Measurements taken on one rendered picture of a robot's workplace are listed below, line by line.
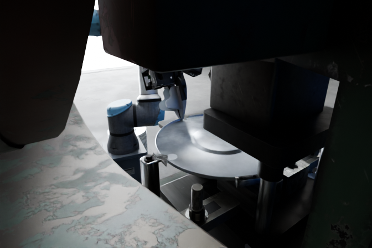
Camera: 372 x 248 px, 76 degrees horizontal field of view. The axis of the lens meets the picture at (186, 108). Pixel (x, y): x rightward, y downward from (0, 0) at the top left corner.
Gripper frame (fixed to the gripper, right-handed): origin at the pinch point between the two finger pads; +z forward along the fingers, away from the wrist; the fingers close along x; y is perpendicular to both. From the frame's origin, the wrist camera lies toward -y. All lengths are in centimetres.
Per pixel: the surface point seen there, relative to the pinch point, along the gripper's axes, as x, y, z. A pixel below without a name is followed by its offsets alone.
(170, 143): 8.4, 10.3, 5.1
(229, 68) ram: 28.6, 8.0, -5.7
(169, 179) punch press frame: -2.3, 7.7, 15.3
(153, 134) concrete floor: -156, -62, 15
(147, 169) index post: 13.6, 18.9, 7.4
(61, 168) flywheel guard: 33.8, 33.5, 0.5
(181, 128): 3.9, 3.8, 3.1
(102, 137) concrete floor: -177, -21, 5
